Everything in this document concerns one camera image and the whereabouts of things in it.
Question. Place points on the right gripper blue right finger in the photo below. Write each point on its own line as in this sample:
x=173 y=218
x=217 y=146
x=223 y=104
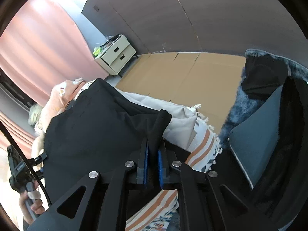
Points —
x=163 y=165

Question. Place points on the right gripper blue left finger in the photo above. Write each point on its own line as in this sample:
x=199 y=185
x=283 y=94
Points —
x=142 y=163

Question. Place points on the black jacket with yellow patches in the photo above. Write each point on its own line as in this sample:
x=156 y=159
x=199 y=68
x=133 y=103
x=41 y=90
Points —
x=98 y=133

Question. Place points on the person's left hand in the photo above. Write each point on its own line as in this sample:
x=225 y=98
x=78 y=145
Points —
x=30 y=203

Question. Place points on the pink curtain left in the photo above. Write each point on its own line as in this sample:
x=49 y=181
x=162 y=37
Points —
x=23 y=138

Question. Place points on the pink curtain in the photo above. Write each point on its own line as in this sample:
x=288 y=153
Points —
x=23 y=138
x=42 y=46

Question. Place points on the patterned white bed quilt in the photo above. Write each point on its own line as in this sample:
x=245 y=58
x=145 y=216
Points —
x=188 y=130

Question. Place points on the green crumpled blanket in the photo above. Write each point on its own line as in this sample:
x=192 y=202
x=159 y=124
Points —
x=34 y=114

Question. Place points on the peach printed pillow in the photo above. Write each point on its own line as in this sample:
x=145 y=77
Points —
x=61 y=95

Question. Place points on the blue grey cushion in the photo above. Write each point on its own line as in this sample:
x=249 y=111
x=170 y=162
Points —
x=253 y=141

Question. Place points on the white bedside cabinet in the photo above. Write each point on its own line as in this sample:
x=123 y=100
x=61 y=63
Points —
x=115 y=54

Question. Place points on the pink curtain right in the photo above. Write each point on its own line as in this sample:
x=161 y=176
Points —
x=42 y=46

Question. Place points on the dark fluffy rug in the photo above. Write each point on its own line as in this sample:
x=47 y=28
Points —
x=262 y=74

